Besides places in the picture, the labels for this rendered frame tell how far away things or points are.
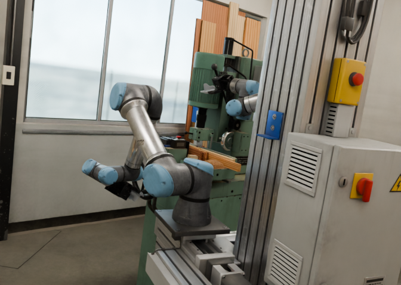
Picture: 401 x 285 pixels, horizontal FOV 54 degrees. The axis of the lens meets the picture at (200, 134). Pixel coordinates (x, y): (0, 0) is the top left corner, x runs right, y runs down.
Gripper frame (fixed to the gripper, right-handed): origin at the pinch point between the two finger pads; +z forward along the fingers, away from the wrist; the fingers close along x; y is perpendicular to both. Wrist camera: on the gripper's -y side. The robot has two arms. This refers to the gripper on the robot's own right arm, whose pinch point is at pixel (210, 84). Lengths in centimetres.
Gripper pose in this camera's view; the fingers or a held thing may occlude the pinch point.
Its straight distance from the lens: 215.1
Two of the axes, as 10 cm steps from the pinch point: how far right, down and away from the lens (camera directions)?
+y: -3.7, -7.8, -5.1
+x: -6.9, 6.0, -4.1
